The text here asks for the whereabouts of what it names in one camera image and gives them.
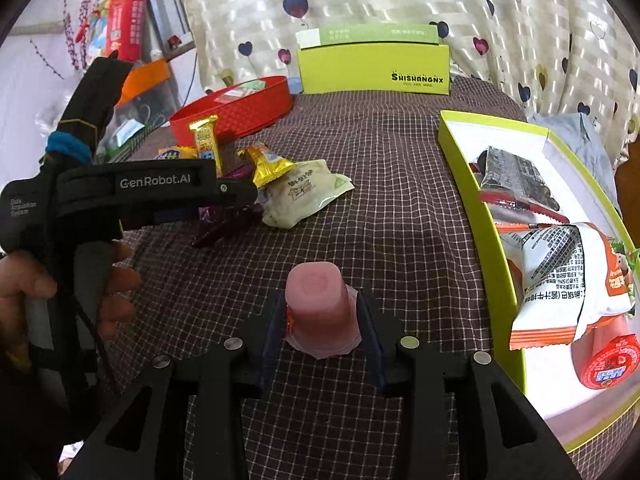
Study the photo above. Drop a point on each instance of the red woven plastic basket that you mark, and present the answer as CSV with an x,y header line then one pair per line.
x,y
242,109

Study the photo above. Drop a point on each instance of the yellow rice bar wrapper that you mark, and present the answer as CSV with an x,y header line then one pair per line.
x,y
205,139

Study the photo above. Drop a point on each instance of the heart pattern curtain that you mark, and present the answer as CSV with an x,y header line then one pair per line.
x,y
550,56

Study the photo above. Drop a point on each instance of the orange storage bin lid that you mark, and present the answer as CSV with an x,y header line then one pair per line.
x,y
144,78

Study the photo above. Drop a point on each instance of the checkered dark bed cloth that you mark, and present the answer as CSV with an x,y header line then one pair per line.
x,y
402,232

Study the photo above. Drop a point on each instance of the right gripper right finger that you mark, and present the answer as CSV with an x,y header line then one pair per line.
x,y
500,434

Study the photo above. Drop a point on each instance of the white orange snack bag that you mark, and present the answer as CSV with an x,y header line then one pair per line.
x,y
572,277

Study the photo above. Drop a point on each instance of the cream green snack packet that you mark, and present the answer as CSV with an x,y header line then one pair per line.
x,y
303,191

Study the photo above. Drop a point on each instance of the green open snack box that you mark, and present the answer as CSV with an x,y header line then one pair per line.
x,y
575,414

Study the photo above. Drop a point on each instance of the person's left hand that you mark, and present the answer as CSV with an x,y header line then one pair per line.
x,y
23,277

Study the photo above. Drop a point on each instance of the red lid jelly cup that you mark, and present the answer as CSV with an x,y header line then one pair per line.
x,y
606,355

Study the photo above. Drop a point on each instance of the purple snack wrapper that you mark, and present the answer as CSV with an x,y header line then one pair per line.
x,y
234,213

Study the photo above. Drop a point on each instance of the red gift box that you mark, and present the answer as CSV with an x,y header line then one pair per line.
x,y
112,26

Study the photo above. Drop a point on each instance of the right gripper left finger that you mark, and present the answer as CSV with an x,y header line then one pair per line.
x,y
143,436

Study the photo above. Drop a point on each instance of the dark printed snack packet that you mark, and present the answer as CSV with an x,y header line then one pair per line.
x,y
509,181

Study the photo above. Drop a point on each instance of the yellow blue biscuit bag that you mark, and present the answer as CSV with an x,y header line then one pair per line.
x,y
177,152

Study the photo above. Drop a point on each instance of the gold candy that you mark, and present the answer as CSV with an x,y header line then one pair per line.
x,y
268,165

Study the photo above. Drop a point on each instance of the blue grey garment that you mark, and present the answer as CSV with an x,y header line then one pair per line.
x,y
579,135

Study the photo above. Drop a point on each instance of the pink jelly cup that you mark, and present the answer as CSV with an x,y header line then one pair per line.
x,y
321,311

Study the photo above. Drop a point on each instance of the green box lid upright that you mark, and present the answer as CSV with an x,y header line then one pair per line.
x,y
373,57

